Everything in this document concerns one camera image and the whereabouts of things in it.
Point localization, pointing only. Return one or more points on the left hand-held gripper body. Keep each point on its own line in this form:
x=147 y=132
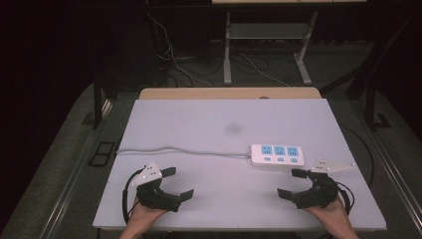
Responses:
x=156 y=197

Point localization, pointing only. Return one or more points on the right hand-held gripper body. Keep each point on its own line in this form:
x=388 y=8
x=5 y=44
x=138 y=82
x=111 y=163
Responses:
x=323 y=194

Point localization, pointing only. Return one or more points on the white power strip blue sockets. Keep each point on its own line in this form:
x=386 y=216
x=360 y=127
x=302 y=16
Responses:
x=277 y=155

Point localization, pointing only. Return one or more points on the person's left hand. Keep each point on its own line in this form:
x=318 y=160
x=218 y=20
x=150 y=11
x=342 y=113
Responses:
x=142 y=217

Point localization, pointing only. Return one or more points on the person's right hand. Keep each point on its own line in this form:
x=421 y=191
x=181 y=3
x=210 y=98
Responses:
x=335 y=217

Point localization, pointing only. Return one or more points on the white board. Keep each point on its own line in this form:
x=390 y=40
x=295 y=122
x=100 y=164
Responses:
x=215 y=126

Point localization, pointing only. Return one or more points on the black metal stand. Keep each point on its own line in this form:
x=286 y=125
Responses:
x=371 y=109

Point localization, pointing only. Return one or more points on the wooden table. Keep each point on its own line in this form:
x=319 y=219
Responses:
x=229 y=93

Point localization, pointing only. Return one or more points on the grey metal shelf stand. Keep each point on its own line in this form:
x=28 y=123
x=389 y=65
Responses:
x=265 y=31

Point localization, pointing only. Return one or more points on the black floor frame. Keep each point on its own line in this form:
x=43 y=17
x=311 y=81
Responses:
x=101 y=154

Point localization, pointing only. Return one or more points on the aluminium floor rail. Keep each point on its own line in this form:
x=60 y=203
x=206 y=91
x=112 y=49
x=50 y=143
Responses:
x=394 y=172
x=71 y=176

